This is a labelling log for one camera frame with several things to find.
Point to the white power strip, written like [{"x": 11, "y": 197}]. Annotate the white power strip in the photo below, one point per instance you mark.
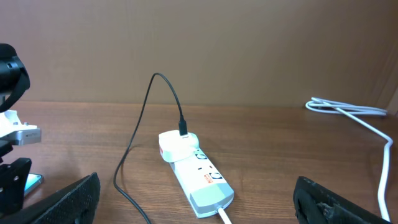
[{"x": 203, "y": 185}]

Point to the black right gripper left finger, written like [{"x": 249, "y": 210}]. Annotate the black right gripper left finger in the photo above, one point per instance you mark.
[{"x": 74, "y": 204}]

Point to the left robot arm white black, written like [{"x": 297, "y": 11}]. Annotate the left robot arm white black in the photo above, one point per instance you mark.
[{"x": 14, "y": 82}]

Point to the blue Galaxy smartphone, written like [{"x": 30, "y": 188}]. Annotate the blue Galaxy smartphone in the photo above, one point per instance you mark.
[{"x": 32, "y": 182}]

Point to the white USB wall charger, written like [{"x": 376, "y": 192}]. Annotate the white USB wall charger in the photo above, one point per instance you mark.
[{"x": 174, "y": 147}]

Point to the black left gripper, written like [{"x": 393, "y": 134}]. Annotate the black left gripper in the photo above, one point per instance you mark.
[{"x": 12, "y": 183}]

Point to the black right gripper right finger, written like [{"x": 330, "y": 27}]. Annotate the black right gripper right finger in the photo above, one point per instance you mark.
[{"x": 315, "y": 204}]

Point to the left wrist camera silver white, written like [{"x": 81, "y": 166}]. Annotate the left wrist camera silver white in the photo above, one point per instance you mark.
[{"x": 16, "y": 132}]

